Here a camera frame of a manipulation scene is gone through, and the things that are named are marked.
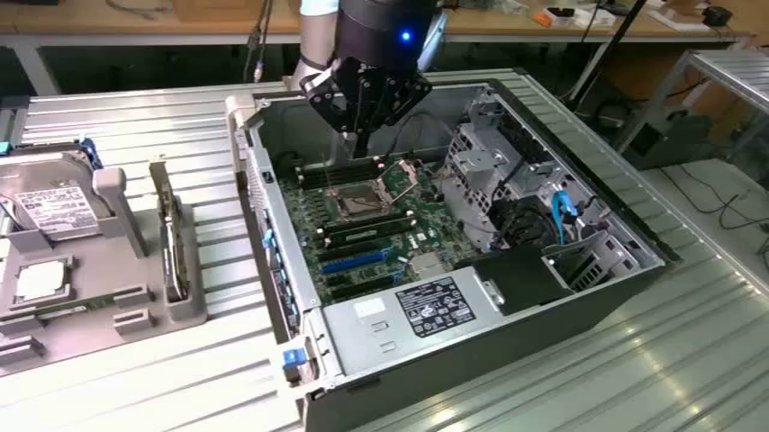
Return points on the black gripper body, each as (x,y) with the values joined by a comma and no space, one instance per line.
(377,31)

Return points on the green Nvidia graphics card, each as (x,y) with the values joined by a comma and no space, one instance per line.
(173,252)

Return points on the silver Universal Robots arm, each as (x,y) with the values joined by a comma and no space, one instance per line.
(315,45)

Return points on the metal socket cover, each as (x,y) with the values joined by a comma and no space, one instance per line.
(397,179)

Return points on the thin socket locking lever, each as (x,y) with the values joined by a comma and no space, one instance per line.
(327,184)

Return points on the grey metal disk bay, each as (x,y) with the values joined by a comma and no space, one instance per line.
(480,171)

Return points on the CPU socket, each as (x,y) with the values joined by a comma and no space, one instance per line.
(355,202)

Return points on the green Dell motherboard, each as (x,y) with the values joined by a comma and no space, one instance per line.
(413,211)

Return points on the orange small item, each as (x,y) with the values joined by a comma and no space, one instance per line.
(542,16)

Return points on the long black expansion slot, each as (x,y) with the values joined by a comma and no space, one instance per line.
(351,253)
(360,281)

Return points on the black stand pole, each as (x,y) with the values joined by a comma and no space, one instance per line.
(603,49)

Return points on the blue expansion slot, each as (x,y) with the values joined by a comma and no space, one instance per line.
(353,263)

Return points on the silver chipset heatsink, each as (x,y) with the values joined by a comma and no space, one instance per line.
(428,264)

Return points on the wooden desk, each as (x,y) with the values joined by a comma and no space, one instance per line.
(120,22)

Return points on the blue card retainer latches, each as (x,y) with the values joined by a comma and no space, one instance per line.
(279,270)

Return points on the blue disk carrier clip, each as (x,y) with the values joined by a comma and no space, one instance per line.
(89,153)

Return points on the black box under table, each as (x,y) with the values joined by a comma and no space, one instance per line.
(672,135)

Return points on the silver hard disk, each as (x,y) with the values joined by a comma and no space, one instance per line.
(53,198)

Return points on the grey power supply unit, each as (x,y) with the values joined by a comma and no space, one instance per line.
(384,333)

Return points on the metal slat side table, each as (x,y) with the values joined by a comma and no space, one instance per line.
(721,67)

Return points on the black power adapter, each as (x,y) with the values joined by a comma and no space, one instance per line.
(716,15)

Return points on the blue case side latch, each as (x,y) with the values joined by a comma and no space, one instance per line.
(293,359)

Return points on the green RAM stick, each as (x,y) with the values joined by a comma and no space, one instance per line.
(77,305)

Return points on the silver CPU chip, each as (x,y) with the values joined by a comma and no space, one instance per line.
(40,280)

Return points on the grey parts rack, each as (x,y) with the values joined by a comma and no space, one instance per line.
(89,324)

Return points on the open black PC case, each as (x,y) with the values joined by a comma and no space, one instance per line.
(420,405)

